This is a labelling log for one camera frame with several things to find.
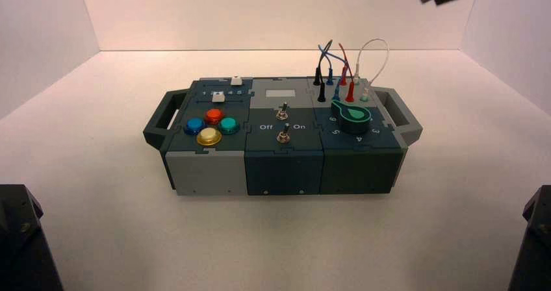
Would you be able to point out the metal toggle switch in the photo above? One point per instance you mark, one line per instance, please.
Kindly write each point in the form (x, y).
(283, 111)
(283, 134)

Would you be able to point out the white slider knob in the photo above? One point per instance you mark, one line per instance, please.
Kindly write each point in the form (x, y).
(218, 96)
(236, 80)

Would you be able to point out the grey rectangular display plate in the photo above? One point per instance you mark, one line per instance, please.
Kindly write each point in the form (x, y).
(280, 93)

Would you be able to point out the blue round push button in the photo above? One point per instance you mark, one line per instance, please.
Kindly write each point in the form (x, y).
(194, 125)

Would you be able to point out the green round push button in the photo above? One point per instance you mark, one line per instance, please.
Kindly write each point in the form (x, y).
(229, 125)

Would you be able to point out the green rotary selector knob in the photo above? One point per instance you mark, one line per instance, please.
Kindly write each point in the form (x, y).
(354, 118)

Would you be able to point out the orange round push button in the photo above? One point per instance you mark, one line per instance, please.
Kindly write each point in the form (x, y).
(213, 115)

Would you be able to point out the dark teal grey control box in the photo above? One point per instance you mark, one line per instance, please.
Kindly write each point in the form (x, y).
(284, 168)

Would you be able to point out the yellow round push button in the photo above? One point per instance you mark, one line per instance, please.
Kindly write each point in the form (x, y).
(209, 136)

